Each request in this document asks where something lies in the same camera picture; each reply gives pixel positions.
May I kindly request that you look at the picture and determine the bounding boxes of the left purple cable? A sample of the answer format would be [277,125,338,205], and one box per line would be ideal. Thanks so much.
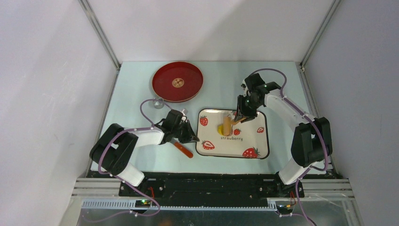
[97,98,175,178]

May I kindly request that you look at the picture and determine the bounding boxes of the small clear glass cup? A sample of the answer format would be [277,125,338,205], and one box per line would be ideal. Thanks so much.
[152,97,164,109]

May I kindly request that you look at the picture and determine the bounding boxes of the grey slotted cable duct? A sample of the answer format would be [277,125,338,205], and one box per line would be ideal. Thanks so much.
[81,199,278,211]

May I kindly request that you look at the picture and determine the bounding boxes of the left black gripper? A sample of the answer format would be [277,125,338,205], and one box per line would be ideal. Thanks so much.
[172,120,199,144]

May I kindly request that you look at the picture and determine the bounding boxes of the strawberry print tray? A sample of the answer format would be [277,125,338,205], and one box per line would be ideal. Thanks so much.
[195,109,270,159]

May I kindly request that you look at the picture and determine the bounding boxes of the purple cable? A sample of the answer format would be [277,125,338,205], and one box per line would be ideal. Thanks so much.
[97,98,175,178]
[249,68,330,226]

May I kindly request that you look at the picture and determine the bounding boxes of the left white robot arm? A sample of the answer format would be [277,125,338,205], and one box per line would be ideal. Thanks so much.
[89,109,200,196]

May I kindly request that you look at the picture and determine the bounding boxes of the yellow dough piece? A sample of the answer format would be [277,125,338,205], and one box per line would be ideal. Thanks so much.
[217,124,224,136]

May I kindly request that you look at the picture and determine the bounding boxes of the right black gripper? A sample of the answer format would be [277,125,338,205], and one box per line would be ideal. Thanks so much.
[236,96,262,125]

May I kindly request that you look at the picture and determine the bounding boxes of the round red plate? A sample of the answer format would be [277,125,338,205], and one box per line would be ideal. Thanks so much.
[152,61,204,103]

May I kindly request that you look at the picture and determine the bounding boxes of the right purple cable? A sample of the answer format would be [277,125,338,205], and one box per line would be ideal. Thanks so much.
[249,68,330,226]

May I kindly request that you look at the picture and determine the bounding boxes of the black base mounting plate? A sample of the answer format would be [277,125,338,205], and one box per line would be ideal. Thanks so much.
[138,172,304,208]

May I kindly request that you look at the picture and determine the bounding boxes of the orange handled spatula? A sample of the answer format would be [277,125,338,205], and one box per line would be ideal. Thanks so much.
[170,139,193,158]

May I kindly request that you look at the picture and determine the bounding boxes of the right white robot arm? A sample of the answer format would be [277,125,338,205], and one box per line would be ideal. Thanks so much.
[234,73,333,197]

